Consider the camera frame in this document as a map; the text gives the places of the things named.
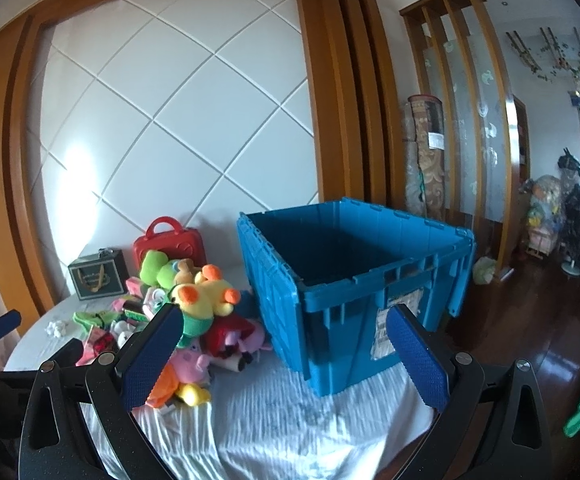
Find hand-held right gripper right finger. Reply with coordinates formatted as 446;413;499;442
386;303;553;480

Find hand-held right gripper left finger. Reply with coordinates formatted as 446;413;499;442
18;304;185;480

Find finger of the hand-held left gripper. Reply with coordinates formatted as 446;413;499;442
50;338;85;367
0;310;22;345

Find pile of plush toys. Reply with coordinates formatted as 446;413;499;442
45;250;273;408

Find yellow duck plush toy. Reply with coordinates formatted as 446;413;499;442
171;264;241;350

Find blue plastic storage crate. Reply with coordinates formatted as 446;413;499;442
236;198;477;398

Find white cloth-covered desktop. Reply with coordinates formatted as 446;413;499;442
5;225;450;480

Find dark green gift box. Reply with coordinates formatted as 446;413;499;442
68;247;130;302

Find red toy suitcase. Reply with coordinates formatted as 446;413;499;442
133;216;207;273

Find white and green bag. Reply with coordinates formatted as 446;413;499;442
472;256;496;285

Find patterned rolled carpet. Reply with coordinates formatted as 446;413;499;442
408;94;446;221

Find plastic wrapped rolled mat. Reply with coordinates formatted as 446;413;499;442
404;105;423;206

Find clear bag of colourful toys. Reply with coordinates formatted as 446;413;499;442
527;175;565;261

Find coat rack with dark clothes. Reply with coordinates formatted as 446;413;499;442
557;147;580;276

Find wooden partition with frosted glass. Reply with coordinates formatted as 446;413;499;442
400;0;518;268

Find hanging ceiling vine decoration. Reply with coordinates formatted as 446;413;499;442
507;25;580;91

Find wooden wall panel frame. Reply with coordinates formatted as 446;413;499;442
0;0;395;321

